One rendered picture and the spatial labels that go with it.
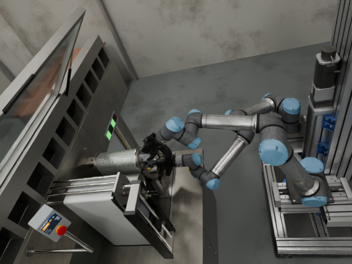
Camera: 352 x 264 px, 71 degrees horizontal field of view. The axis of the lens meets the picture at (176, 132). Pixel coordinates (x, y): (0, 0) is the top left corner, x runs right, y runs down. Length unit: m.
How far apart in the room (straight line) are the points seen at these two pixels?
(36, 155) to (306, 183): 1.27
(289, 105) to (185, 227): 1.04
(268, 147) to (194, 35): 3.21
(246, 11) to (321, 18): 1.05
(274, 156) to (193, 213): 0.66
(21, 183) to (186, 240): 0.88
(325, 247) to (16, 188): 1.96
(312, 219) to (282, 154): 1.21
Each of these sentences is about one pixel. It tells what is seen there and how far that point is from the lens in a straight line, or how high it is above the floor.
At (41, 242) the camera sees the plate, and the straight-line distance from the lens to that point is 1.33.
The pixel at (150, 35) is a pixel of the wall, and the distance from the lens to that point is 4.22.
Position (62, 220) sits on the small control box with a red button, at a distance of 0.91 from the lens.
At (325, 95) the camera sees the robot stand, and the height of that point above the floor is 1.33.
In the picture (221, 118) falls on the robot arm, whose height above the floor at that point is 1.42.
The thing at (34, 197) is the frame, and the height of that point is 1.51.
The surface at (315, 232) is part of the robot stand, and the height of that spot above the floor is 0.23.
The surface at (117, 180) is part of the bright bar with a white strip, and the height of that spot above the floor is 1.46.
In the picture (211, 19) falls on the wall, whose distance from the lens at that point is 4.03.
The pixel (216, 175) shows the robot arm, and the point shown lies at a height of 1.05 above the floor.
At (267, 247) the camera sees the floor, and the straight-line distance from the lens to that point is 2.41.
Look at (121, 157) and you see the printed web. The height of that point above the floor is 1.31.
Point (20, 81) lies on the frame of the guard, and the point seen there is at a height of 2.02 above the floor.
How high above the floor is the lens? 2.28
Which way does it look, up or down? 44 degrees down
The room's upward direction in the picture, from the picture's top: 22 degrees counter-clockwise
